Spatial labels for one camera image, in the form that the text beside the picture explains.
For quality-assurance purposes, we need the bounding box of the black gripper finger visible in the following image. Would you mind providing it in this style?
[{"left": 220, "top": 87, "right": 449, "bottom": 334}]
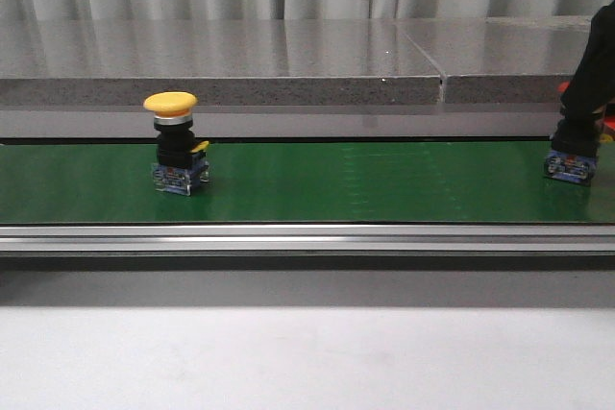
[{"left": 559, "top": 2, "right": 615, "bottom": 126}]

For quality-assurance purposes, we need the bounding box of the red push button yellow clip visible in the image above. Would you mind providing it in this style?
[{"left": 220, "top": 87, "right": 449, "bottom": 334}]
[{"left": 543, "top": 82, "right": 607, "bottom": 187}]

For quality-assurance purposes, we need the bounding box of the yellow push button back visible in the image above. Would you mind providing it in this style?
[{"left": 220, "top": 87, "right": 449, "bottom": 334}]
[{"left": 143, "top": 91, "right": 209, "bottom": 196}]

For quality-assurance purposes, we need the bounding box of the red plastic tray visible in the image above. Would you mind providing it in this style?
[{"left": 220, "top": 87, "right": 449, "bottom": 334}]
[{"left": 600, "top": 115, "right": 615, "bottom": 143}]

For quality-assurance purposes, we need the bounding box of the grey stone slab right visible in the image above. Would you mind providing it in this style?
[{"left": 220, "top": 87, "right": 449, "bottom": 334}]
[{"left": 396, "top": 15, "right": 590, "bottom": 109}]

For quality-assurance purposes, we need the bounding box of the grey stone slab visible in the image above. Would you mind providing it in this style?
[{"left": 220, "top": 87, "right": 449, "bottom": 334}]
[
  {"left": 396, "top": 15, "right": 590, "bottom": 109},
  {"left": 1, "top": 20, "right": 440, "bottom": 110}
]

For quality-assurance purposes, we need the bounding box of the green conveyor belt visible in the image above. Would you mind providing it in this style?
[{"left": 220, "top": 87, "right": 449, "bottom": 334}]
[{"left": 1, "top": 140, "right": 614, "bottom": 225}]

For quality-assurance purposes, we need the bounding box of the grey stone slab left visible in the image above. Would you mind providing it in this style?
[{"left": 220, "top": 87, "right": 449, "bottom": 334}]
[{"left": 1, "top": 20, "right": 440, "bottom": 110}]

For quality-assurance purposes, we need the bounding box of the white base panel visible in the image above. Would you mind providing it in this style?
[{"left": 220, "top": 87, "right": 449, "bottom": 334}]
[{"left": 1, "top": 104, "right": 559, "bottom": 140}]

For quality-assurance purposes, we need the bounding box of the aluminium conveyor side rail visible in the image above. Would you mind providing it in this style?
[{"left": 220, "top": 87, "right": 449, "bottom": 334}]
[{"left": 1, "top": 224, "right": 614, "bottom": 257}]

